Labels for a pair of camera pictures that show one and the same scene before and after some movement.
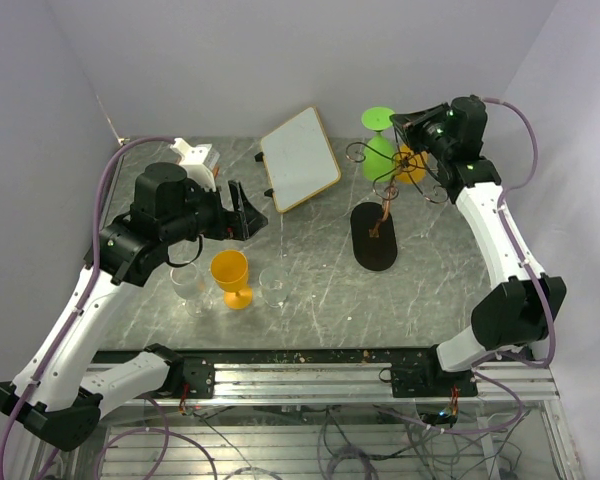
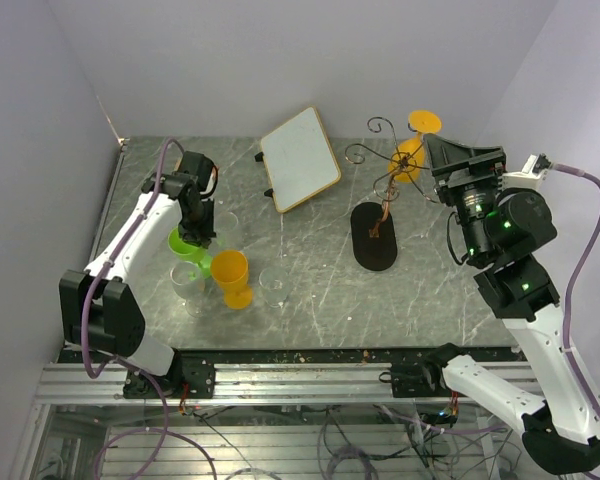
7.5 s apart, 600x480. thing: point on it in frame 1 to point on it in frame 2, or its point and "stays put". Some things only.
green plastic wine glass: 378,151 to 190,252
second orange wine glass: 410,165 stays put
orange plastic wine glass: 230,271 stays put
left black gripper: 241,223 to 203,235
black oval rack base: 373,253 stays put
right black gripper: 413,124 to 444,153
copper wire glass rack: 402,164 stays put
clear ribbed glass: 275,284 stays put
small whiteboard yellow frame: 299,159 stays put
